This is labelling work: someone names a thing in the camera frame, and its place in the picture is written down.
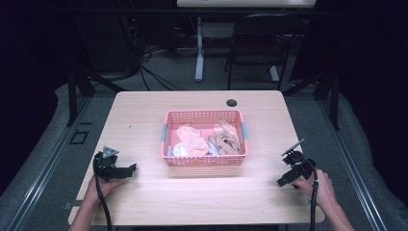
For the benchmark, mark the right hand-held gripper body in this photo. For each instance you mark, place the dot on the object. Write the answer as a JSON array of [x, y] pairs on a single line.
[[300, 163]]

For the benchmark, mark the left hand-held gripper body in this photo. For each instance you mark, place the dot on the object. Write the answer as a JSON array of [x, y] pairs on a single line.
[[106, 163]]

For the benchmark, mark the person's left hand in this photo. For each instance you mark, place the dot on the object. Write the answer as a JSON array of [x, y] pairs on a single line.
[[106, 187]]

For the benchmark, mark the person's right hand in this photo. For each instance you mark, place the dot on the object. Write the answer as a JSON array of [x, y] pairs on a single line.
[[320, 189]]

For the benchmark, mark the white and blue cloth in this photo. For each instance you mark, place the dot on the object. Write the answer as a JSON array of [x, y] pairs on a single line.
[[179, 150]]

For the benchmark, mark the pink sock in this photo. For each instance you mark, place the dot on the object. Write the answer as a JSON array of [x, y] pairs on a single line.
[[192, 139]]

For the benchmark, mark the pink plastic basket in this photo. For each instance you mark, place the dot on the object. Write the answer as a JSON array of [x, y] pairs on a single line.
[[205, 160]]

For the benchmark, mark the tan sock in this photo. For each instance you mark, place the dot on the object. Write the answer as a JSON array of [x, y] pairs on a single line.
[[226, 138]]

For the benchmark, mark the black metal stand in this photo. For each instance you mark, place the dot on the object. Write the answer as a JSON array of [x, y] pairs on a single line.
[[324, 93], [80, 86]]

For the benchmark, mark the black chair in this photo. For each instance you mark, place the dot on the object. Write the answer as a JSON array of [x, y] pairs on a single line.
[[260, 48]]

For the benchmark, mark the white desk leg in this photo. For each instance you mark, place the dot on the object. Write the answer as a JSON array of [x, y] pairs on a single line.
[[199, 51]]

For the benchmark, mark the aluminium floor rail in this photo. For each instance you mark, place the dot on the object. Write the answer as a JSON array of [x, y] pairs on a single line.
[[45, 173], [352, 166]]

